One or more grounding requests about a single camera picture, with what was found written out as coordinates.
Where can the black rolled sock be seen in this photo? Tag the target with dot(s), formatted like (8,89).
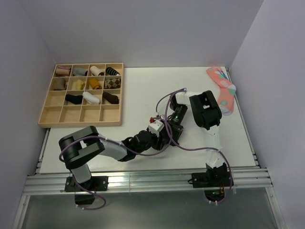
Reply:
(74,99)

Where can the cream rolled sock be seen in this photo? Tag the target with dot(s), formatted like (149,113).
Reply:
(96,71)

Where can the brown checkered rolled sock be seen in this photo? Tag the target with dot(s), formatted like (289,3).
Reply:
(112,83)

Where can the wooden compartment tray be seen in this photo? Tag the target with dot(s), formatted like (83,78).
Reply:
(57,112)

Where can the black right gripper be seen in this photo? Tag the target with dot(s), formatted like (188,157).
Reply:
(175,131)

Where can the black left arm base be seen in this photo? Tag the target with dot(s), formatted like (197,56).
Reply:
(95,184)

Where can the aluminium frame rail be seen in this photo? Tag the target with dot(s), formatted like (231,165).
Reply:
(144,181)

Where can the pink patterned sock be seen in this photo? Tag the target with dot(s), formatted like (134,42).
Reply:
(227,89)

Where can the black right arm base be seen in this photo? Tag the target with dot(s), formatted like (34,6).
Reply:
(209,179)

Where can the grey rolled sock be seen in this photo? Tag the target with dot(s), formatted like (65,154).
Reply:
(78,71)

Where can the beige purple rolled sock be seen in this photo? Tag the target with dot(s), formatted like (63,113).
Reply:
(63,70)

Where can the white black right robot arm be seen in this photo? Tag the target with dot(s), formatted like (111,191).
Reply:
(207,116)

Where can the dark brown rolled sock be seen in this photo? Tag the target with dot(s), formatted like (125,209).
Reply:
(112,99)

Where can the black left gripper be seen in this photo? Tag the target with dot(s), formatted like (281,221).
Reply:
(159,141)

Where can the black white striped sock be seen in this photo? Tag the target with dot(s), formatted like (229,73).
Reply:
(111,71)

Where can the pale yellow rolled sock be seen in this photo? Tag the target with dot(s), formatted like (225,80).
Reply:
(80,85)

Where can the mustard yellow rolled sock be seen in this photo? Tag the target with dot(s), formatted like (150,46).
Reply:
(94,84)

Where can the white rolled sock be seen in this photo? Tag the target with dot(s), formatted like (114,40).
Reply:
(90,98)

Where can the taupe rolled sock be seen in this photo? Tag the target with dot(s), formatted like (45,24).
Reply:
(59,84)

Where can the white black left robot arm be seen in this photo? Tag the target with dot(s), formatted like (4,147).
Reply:
(78,148)

